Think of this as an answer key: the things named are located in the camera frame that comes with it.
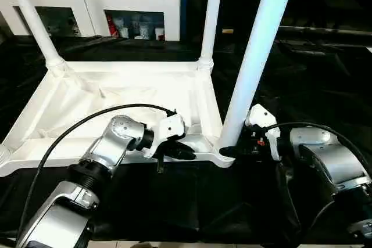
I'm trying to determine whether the red bottle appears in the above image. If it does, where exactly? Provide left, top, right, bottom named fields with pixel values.
left=107, top=15, right=116, bottom=37

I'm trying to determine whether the black mat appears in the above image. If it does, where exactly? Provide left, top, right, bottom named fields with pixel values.
left=0, top=33, right=372, bottom=245

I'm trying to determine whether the white plastic table top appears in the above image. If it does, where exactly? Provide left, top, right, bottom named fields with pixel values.
left=0, top=59, right=236, bottom=178

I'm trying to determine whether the grey metal rail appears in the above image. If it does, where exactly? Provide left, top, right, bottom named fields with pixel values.
left=278, top=26, right=372, bottom=33

